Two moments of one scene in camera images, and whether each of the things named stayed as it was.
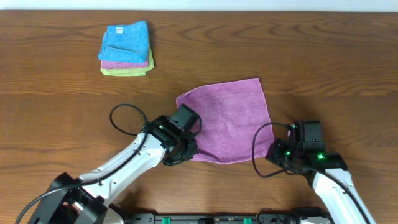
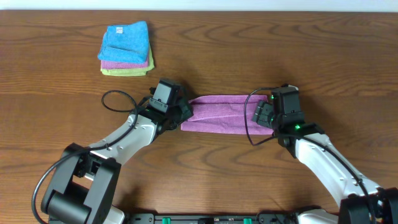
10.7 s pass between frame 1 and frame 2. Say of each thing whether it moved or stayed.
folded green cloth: stayed
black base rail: stayed
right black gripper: moved
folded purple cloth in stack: stayed
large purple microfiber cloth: moved
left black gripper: moved
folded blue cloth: stayed
